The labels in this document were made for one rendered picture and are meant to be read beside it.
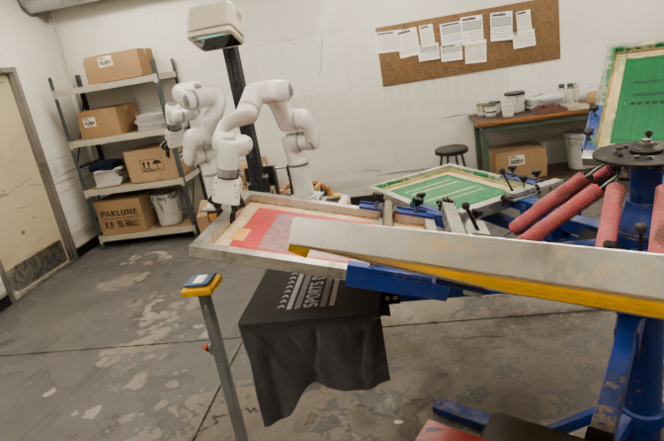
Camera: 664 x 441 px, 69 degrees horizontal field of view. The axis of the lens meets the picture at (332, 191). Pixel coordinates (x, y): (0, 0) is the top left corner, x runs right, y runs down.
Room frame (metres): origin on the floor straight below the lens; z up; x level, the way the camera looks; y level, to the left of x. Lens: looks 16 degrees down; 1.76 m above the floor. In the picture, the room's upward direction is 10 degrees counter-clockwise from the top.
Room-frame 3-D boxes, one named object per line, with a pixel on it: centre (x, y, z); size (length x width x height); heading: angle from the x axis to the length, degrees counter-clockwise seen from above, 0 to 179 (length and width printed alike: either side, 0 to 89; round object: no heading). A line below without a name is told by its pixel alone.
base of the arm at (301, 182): (2.20, 0.13, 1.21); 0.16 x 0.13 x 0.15; 165
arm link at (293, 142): (2.18, 0.12, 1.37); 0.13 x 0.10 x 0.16; 68
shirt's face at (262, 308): (1.62, 0.11, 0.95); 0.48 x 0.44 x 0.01; 81
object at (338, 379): (1.42, 0.14, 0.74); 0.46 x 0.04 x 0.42; 81
